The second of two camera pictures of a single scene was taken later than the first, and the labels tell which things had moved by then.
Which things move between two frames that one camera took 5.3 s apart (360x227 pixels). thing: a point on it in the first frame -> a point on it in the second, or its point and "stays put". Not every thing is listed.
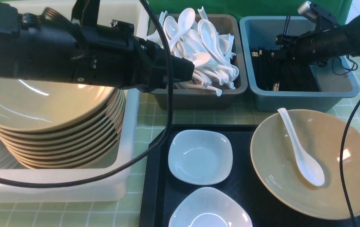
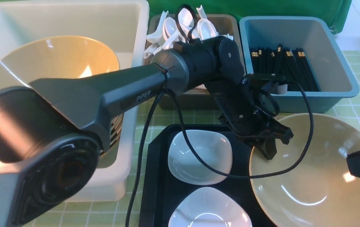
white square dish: x=209 y=206 stays put
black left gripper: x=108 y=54 -> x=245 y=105
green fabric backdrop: x=337 y=9 stays put
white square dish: x=200 y=157 stays put
